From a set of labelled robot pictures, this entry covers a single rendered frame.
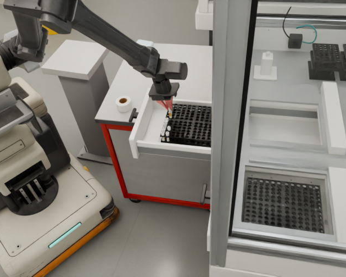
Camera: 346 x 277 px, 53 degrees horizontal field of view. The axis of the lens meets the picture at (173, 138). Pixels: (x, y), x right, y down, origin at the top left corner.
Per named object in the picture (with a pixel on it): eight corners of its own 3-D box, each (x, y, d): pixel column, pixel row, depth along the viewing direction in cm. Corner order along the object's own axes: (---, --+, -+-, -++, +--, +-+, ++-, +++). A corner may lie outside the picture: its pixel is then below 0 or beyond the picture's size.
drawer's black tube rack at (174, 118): (161, 147, 130) (160, 135, 125) (171, 115, 142) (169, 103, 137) (220, 153, 126) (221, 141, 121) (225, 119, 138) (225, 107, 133)
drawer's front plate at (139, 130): (133, 159, 130) (128, 139, 122) (151, 106, 148) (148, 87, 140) (138, 159, 129) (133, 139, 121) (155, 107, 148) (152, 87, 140)
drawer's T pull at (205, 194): (200, 205, 105) (199, 203, 104) (203, 184, 110) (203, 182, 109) (211, 206, 104) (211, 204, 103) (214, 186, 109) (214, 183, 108)
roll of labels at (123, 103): (129, 100, 161) (127, 93, 158) (134, 109, 157) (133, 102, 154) (115, 105, 160) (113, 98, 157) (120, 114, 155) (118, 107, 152)
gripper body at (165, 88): (176, 98, 119) (171, 81, 114) (149, 99, 122) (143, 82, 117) (180, 86, 123) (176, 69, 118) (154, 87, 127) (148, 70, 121)
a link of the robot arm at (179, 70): (143, 45, 109) (138, 72, 108) (176, 46, 104) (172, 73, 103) (158, 59, 120) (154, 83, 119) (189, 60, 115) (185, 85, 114)
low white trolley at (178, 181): (124, 206, 211) (94, 118, 155) (148, 133, 251) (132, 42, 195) (219, 220, 200) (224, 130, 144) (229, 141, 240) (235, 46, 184)
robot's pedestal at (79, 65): (77, 158, 240) (38, 68, 184) (96, 127, 259) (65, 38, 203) (116, 166, 233) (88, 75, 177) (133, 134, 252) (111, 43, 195)
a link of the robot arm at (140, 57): (43, -26, 76) (33, 21, 75) (61, -29, 74) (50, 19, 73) (148, 49, 113) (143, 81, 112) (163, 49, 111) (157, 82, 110)
